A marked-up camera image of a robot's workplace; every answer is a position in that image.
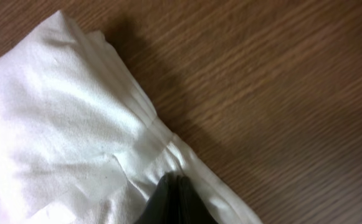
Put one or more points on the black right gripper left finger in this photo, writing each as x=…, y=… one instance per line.
x=162, y=206

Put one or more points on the cream white garment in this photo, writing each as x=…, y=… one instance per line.
x=80, y=141

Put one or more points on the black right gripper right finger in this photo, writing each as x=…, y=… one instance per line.
x=192, y=209

